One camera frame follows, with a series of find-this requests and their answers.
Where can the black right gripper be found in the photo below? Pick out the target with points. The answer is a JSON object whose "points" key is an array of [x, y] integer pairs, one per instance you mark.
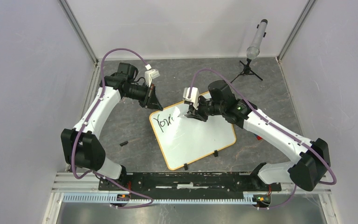
{"points": [[198, 114]]}

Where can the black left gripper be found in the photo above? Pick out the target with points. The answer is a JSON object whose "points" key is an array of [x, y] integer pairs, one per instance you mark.
{"points": [[155, 103]]}

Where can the white whiteboard with yellow frame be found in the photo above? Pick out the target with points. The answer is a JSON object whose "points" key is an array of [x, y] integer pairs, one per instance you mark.
{"points": [[183, 141]]}

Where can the black marker cap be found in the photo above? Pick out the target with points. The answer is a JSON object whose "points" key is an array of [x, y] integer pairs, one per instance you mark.
{"points": [[123, 143]]}

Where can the silver microphone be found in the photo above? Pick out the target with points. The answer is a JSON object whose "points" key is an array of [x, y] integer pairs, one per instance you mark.
{"points": [[254, 49]]}

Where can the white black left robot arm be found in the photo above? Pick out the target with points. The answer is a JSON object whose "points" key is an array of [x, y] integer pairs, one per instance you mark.
{"points": [[81, 145]]}

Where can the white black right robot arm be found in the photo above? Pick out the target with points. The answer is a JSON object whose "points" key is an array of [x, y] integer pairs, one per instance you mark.
{"points": [[309, 160]]}

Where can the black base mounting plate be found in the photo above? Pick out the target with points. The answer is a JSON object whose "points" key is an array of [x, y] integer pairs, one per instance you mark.
{"points": [[193, 185]]}

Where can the black microphone tripod stand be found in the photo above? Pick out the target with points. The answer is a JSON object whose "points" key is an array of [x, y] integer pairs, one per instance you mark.
{"points": [[246, 70]]}

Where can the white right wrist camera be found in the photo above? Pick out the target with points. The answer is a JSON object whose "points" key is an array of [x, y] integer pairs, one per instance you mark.
{"points": [[191, 97]]}

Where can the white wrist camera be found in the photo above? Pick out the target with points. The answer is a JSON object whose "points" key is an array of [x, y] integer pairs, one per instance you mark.
{"points": [[191, 97], [150, 74]]}

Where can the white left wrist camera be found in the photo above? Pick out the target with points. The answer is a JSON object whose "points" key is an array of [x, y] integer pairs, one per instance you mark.
{"points": [[150, 74]]}

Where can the white toothed cable rail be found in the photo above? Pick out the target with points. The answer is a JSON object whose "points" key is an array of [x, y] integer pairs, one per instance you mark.
{"points": [[115, 198]]}

